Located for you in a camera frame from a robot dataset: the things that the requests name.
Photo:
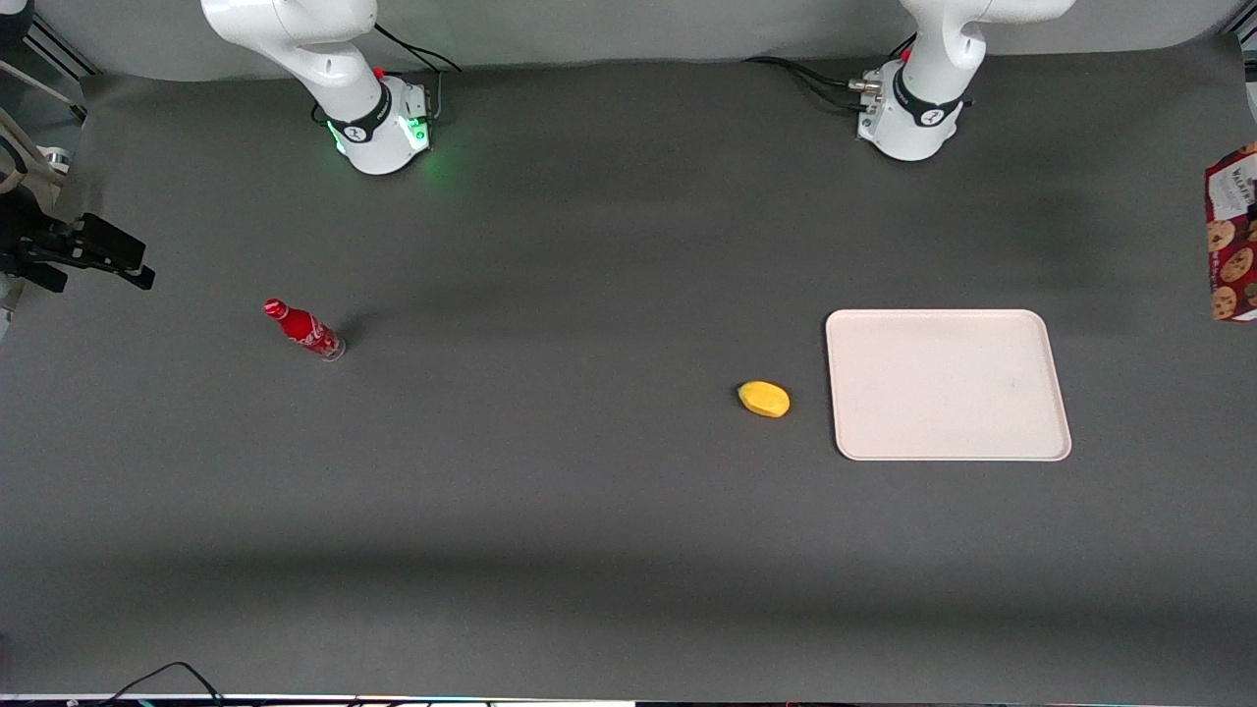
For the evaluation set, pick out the red cookie box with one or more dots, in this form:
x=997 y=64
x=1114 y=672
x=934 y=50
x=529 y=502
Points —
x=1232 y=245

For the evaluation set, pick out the red soda bottle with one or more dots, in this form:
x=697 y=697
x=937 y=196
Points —
x=302 y=329

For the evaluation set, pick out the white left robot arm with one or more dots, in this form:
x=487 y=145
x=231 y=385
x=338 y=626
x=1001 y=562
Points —
x=923 y=88

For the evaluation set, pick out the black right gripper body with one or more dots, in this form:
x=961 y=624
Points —
x=29 y=244

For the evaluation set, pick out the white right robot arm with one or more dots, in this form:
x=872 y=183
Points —
x=334 y=59

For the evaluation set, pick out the aluminium frame rail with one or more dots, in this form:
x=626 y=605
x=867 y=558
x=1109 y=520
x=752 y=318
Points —
x=61 y=47

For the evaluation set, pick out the dark grey table mat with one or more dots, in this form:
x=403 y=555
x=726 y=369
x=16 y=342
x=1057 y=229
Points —
x=589 y=491

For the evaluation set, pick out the white rectangular tray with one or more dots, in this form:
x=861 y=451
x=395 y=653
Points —
x=948 y=385

